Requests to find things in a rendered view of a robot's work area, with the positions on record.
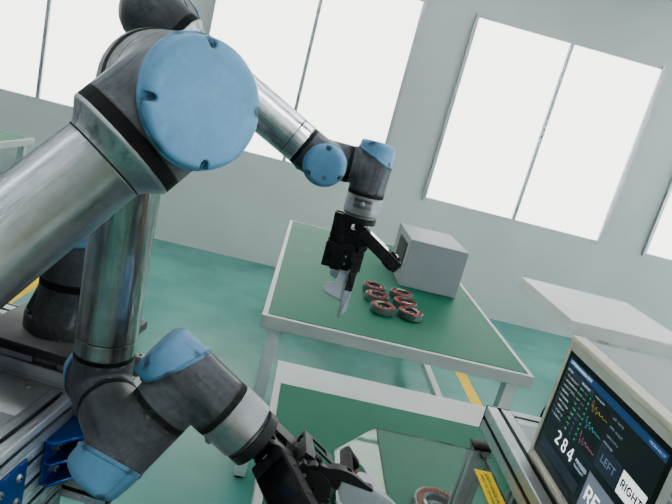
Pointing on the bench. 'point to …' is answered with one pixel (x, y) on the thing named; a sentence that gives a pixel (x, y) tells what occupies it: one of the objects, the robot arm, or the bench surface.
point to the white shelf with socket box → (599, 318)
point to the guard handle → (349, 458)
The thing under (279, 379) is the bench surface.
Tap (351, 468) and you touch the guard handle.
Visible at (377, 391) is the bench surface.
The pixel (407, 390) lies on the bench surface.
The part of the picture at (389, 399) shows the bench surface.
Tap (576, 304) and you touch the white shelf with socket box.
